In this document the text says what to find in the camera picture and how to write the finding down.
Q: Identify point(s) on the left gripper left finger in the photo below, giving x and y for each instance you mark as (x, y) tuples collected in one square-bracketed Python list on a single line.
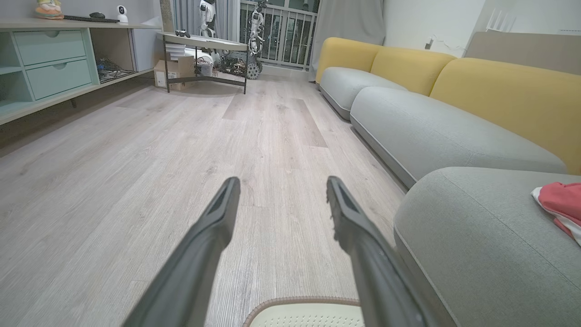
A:
[(195, 259)]

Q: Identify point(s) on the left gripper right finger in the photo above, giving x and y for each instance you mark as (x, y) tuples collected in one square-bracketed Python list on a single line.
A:
[(372, 263)]

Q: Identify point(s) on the red hooded garment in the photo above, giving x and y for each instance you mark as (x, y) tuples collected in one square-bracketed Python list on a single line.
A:
[(563, 204)]

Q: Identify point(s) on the white basket brown rim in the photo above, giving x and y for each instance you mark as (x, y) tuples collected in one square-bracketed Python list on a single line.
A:
[(304, 313)]

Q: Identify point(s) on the grey sofa seat ottoman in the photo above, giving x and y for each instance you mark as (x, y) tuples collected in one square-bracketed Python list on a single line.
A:
[(481, 245)]

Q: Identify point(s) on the long grey sofa seat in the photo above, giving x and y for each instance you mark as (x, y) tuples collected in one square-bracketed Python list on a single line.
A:
[(435, 131)]

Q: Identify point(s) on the short grey sofa seat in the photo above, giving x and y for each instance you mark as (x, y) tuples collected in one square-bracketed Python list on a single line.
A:
[(349, 86)]

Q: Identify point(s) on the cardboard box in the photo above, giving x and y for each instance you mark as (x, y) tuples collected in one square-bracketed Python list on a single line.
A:
[(174, 72)]

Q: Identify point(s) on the medium yellow sofa backrest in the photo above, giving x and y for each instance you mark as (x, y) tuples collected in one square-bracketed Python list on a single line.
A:
[(408, 68)]

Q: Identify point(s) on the small yellow sofa backrest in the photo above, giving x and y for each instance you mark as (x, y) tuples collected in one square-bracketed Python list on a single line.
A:
[(345, 54)]

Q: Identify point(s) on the long yellow sofa backrest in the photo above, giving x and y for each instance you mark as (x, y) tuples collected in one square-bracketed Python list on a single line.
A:
[(517, 95)]

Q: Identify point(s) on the black game controller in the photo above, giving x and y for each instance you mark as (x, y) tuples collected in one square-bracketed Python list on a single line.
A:
[(183, 33)]

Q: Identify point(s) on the mint drawer media cabinet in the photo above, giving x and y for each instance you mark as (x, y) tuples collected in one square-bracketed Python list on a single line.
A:
[(54, 63)]

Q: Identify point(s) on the balcony railing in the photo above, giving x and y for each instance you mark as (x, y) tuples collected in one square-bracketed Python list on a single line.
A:
[(290, 36)]

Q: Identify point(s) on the white humanoid robot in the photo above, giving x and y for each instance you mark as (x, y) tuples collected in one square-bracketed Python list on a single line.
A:
[(208, 16)]

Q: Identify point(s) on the grey curtain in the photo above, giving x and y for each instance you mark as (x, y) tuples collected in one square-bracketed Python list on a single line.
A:
[(349, 20)]

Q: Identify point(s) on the black keyboard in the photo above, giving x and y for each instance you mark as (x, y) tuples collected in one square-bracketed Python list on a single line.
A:
[(91, 19)]

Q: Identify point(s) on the black computer mouse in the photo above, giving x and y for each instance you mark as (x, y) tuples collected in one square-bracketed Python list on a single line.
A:
[(97, 15)]

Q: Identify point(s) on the beige panel board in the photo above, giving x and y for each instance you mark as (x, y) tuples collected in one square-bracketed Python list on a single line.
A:
[(526, 50)]

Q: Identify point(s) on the white wifi router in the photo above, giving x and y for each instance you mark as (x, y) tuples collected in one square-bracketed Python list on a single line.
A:
[(500, 22)]

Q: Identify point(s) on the colourful figurine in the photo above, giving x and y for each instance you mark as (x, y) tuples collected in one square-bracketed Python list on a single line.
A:
[(49, 9)]

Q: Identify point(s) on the black-frame side table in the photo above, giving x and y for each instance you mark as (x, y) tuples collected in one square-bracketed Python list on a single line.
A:
[(204, 43)]

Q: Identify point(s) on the white wall plug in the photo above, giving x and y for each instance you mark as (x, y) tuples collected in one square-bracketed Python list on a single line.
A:
[(429, 43)]

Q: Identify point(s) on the white security camera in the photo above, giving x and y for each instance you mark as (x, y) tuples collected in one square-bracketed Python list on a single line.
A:
[(122, 13)]

